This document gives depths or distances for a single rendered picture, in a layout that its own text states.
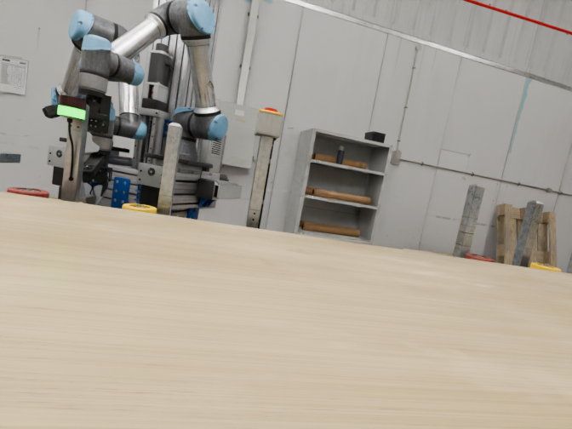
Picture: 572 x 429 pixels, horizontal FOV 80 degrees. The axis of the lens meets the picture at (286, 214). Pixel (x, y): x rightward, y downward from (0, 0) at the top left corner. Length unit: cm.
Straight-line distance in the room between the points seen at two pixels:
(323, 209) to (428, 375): 367
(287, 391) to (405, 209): 424
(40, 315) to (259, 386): 19
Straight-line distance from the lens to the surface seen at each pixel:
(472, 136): 497
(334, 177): 397
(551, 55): 591
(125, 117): 152
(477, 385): 36
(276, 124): 102
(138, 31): 149
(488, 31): 529
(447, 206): 480
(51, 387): 26
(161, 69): 191
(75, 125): 109
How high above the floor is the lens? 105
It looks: 6 degrees down
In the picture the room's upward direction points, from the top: 10 degrees clockwise
